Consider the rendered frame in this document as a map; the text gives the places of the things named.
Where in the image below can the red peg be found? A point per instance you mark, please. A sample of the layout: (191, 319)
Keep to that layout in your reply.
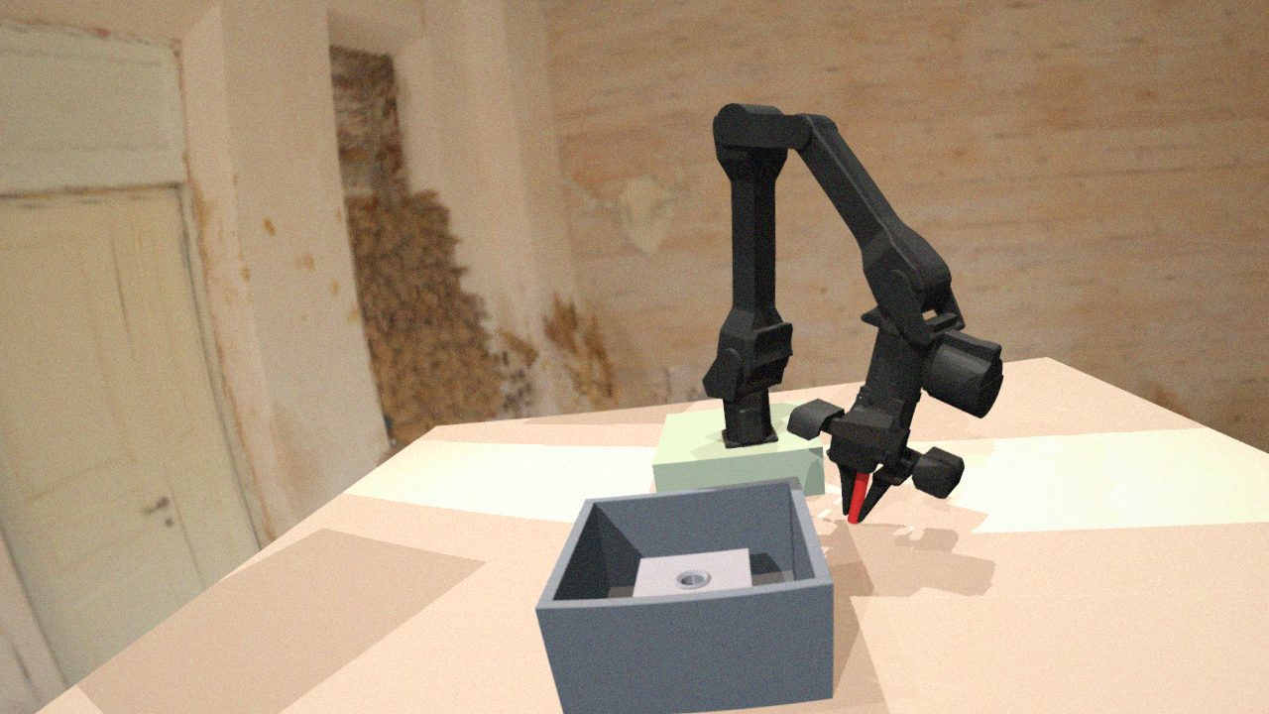
(858, 497)

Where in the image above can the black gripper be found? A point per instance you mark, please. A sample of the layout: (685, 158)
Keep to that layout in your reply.
(936, 472)

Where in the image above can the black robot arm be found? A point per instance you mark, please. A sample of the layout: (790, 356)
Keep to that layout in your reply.
(905, 275)

